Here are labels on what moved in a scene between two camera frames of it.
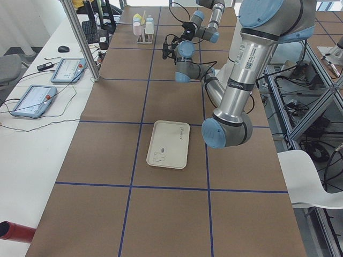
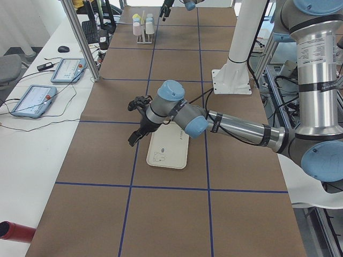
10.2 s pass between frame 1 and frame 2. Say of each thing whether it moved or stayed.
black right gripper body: moved
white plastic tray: stayed
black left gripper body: moved
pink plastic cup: stayed
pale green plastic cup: stayed
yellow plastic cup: stayed
